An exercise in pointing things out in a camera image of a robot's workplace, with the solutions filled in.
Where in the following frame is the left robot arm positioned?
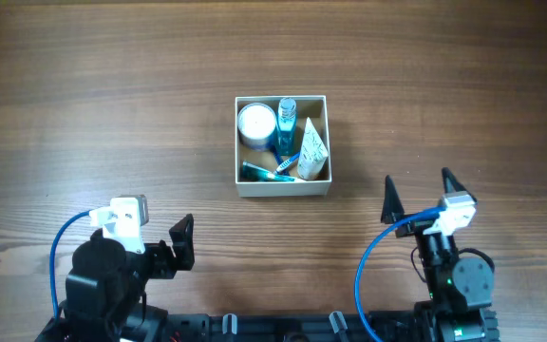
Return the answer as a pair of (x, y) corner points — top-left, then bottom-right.
(36, 214), (195, 342)

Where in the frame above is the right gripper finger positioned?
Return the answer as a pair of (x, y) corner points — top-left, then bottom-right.
(440, 167), (477, 204)
(381, 175), (405, 224)

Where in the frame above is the blue mouthwash bottle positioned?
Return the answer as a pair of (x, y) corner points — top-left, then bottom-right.
(277, 98), (297, 156)

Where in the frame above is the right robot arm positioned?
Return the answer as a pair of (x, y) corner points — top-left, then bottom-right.
(369, 167), (500, 342)

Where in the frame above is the blue white toothbrush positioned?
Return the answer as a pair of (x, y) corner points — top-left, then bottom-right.
(273, 153), (300, 176)

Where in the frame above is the white lotion tube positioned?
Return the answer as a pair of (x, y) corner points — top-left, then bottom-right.
(297, 118), (329, 181)

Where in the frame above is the teal toothpaste tube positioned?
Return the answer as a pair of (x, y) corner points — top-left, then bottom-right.
(240, 161), (297, 182)

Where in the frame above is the white round jar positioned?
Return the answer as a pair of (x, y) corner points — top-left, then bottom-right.
(237, 103), (276, 151)

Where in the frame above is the blue disposable razor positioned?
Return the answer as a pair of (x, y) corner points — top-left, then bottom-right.
(271, 147), (284, 165)

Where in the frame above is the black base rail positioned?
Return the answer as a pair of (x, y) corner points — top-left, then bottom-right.
(35, 309), (499, 342)

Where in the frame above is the white cardboard box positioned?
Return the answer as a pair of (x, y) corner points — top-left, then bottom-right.
(235, 95), (332, 198)

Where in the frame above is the left blue cable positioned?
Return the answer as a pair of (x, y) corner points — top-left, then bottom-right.
(48, 209), (95, 320)

